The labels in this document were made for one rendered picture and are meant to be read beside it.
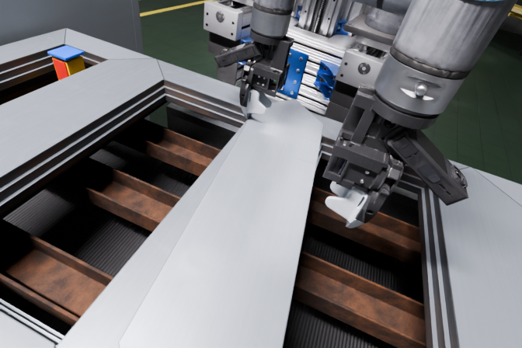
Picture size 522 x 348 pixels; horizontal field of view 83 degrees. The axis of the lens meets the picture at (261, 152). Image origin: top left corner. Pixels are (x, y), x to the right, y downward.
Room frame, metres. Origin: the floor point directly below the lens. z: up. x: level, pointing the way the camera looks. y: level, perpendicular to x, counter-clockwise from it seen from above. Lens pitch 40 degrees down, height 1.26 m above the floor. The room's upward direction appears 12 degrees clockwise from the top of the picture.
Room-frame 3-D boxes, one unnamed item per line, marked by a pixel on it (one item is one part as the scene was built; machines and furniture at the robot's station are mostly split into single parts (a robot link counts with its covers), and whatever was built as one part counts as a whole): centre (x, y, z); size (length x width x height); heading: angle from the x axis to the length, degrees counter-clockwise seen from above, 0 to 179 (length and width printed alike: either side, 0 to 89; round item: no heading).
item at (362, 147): (0.30, -0.13, 1.07); 0.09 x 0.08 x 0.12; 75
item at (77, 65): (0.69, 0.56, 0.78); 0.05 x 0.05 x 0.19; 76
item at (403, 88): (0.30, -0.14, 1.15); 0.08 x 0.08 x 0.05
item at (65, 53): (0.69, 0.56, 0.88); 0.06 x 0.06 x 0.02; 76
